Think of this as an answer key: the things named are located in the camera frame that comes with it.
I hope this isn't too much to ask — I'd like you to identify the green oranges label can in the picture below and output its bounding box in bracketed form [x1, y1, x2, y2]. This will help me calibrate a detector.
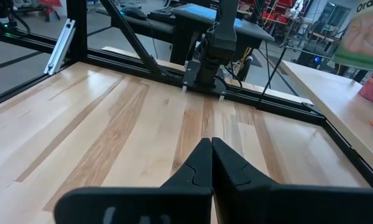
[333, 0, 373, 73]

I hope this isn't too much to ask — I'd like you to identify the red fruit label can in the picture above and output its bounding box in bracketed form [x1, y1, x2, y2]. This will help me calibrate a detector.
[356, 72, 373, 105]

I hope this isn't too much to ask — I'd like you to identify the red shelving unit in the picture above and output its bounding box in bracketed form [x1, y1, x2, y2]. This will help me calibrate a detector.
[238, 0, 295, 26]

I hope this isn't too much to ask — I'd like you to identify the yellow cable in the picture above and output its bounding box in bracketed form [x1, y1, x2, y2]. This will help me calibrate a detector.
[236, 46, 254, 74]

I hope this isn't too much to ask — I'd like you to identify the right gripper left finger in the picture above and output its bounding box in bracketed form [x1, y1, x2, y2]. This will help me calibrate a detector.
[53, 137, 213, 224]

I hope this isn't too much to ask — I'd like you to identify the black aluminium rig frame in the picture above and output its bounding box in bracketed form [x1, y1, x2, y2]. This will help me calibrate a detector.
[0, 0, 373, 189]

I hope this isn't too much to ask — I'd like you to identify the black computer mouse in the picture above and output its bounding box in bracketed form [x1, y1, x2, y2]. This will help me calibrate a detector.
[120, 5, 148, 21]

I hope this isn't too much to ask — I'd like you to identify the grey side desk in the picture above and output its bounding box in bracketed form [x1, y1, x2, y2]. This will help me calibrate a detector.
[170, 2, 275, 65]

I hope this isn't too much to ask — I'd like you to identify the black device with green light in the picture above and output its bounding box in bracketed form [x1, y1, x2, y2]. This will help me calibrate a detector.
[0, 0, 30, 35]

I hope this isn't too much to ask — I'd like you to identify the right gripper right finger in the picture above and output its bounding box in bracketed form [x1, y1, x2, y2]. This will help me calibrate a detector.
[211, 137, 373, 224]

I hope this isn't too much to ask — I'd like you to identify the silver aluminium extrusion bar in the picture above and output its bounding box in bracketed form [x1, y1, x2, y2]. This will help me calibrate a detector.
[43, 17, 76, 77]

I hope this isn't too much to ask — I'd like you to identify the monitor with blue screen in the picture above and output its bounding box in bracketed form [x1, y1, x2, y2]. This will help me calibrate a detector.
[177, 2, 245, 29]

